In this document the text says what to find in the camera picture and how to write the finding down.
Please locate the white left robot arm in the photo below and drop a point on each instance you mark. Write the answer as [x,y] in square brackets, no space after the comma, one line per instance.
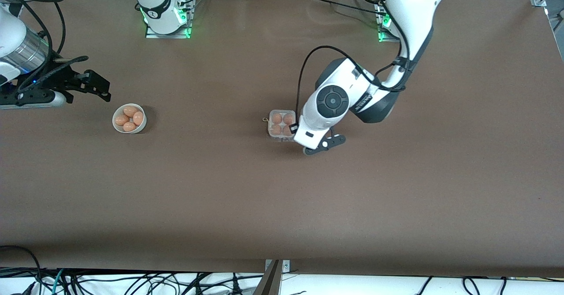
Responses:
[410,9]

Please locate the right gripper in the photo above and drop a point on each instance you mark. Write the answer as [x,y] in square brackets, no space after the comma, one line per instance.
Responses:
[56,79]

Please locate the dark grey beam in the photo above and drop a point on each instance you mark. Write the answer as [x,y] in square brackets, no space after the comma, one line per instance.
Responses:
[269,284]

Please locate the brown egg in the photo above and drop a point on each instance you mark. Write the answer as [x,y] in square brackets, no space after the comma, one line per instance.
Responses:
[288,119]
[129,127]
[276,118]
[121,119]
[131,111]
[286,130]
[138,118]
[276,129]

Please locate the clear plastic egg box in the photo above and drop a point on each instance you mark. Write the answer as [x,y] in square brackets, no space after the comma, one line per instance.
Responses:
[282,124]

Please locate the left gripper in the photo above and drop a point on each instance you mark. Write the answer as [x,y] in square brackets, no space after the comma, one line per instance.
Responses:
[293,128]

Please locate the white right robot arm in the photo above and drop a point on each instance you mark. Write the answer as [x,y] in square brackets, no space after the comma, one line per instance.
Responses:
[156,4]

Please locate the small metal bracket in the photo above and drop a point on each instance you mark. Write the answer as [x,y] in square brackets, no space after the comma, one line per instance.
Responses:
[286,266]

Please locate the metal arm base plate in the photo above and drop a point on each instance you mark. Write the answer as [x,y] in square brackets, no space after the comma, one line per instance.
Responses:
[176,35]
[381,38]

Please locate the white round bowl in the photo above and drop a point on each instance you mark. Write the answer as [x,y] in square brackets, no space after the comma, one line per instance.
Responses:
[142,128]

